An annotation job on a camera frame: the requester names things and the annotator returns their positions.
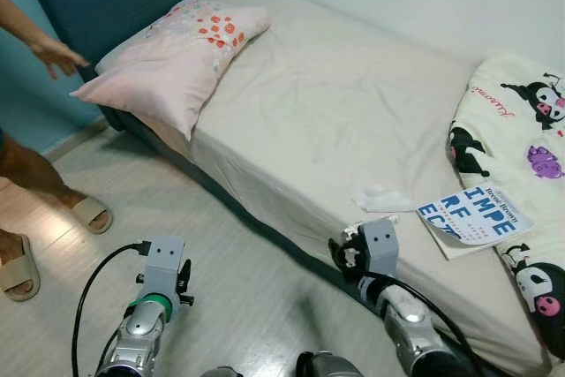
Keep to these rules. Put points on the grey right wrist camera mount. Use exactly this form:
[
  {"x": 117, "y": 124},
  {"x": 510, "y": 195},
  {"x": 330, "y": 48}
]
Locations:
[{"x": 380, "y": 245}]

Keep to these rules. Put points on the cream sheeted bed mattress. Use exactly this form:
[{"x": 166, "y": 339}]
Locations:
[{"x": 335, "y": 112}]

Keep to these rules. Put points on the beige slipper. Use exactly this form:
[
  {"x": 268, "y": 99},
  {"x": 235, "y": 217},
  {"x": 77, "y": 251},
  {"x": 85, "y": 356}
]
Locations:
[
  {"x": 93, "y": 215},
  {"x": 19, "y": 282}
]

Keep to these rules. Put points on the crumpled white tissue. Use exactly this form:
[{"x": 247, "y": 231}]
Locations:
[{"x": 381, "y": 198}]

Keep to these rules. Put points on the person's bare hand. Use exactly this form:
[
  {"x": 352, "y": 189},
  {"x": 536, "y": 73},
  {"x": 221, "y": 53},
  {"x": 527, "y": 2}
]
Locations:
[{"x": 57, "y": 55}]

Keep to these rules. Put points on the pink pillow with orange dots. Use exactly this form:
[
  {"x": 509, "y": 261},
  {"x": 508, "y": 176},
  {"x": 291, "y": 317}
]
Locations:
[{"x": 168, "y": 68}]

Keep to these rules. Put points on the cream cartoon print blanket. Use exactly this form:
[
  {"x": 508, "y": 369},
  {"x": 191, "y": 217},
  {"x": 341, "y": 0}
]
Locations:
[{"x": 521, "y": 143}]

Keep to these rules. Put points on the grey robot right leg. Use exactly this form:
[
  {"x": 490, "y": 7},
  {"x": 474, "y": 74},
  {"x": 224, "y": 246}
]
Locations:
[{"x": 327, "y": 366}]

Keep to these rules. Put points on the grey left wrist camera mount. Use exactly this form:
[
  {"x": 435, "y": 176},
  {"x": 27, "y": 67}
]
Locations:
[{"x": 163, "y": 258}]

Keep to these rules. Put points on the grey robot leg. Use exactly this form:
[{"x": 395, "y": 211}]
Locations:
[
  {"x": 327, "y": 366},
  {"x": 221, "y": 373}
]

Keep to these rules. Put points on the white book with blue letters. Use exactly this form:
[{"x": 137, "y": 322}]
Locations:
[{"x": 477, "y": 218}]

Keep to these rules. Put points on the grey robot left leg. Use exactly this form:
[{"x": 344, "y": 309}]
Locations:
[{"x": 221, "y": 373}]

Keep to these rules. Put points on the beige skirting board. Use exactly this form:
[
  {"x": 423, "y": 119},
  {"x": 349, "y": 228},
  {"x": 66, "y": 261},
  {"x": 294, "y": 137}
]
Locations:
[{"x": 79, "y": 140}]

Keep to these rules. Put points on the person's bare forearm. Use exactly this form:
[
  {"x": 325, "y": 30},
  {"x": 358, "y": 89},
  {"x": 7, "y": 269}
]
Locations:
[{"x": 16, "y": 19}]

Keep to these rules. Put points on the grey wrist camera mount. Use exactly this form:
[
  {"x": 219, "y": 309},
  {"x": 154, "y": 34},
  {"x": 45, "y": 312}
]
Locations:
[
  {"x": 163, "y": 258},
  {"x": 380, "y": 245}
]

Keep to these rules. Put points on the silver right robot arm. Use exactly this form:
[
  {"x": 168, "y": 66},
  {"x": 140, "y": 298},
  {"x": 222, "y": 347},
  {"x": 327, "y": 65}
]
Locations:
[{"x": 410, "y": 324}]

